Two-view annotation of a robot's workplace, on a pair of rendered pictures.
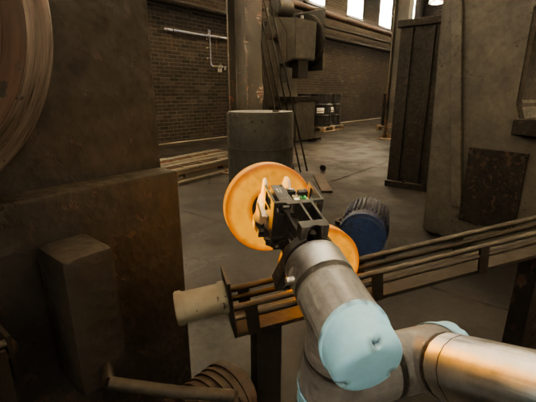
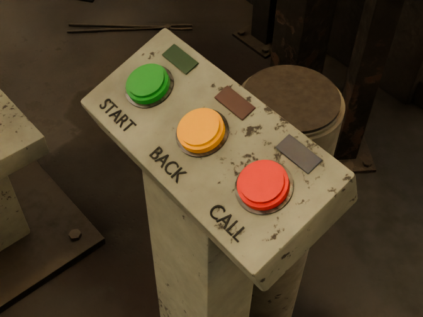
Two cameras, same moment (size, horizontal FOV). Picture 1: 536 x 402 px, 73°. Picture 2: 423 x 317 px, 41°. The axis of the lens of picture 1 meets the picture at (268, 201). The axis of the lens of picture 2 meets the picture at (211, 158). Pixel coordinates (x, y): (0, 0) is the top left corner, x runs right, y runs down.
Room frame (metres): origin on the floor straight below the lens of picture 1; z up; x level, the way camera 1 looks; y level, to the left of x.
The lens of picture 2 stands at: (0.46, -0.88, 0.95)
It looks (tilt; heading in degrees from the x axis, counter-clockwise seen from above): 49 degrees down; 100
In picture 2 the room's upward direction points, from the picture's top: 1 degrees clockwise
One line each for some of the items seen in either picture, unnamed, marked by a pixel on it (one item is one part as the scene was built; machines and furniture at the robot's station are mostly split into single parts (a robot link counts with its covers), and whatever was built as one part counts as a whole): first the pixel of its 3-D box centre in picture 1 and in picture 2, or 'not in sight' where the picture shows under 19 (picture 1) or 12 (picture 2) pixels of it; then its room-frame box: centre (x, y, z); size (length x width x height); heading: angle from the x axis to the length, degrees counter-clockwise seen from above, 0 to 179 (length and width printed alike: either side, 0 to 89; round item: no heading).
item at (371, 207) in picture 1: (365, 224); not in sight; (2.34, -0.66, 0.17); 0.57 x 0.31 x 0.34; 161
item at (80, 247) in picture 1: (84, 311); not in sight; (0.53, 0.30, 0.68); 0.11 x 0.08 x 0.24; 51
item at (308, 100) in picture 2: not in sight; (270, 229); (0.47, -0.41, 0.26); 0.12 x 0.12 x 0.52
